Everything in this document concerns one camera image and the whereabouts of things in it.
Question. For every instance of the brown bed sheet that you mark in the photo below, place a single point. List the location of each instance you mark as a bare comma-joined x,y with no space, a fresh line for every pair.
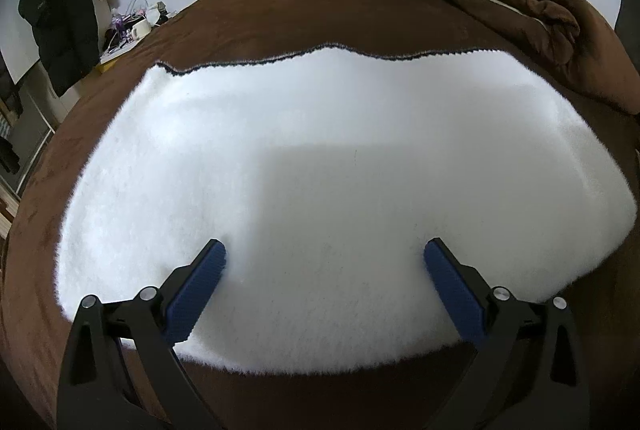
300,19

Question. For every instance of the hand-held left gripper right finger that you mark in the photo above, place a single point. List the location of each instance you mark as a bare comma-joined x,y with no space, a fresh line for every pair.
452,295

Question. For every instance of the brown folded quilt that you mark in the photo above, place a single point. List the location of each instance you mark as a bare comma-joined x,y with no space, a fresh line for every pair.
525,9

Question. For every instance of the black long hooded coat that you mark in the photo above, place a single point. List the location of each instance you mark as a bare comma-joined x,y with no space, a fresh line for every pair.
65,19

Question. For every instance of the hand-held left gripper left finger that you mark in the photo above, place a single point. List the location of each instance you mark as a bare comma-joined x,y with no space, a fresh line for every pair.
197,290

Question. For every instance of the white clothes rack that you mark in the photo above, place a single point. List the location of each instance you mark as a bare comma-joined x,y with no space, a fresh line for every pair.
42,122

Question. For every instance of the white mug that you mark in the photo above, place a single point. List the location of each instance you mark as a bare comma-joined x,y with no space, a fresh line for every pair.
141,29

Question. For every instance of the yellow nightstand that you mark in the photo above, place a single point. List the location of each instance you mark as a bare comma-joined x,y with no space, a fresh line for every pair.
102,65

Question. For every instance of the white fluffy blanket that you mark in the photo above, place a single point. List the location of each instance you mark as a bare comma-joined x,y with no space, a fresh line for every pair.
325,159

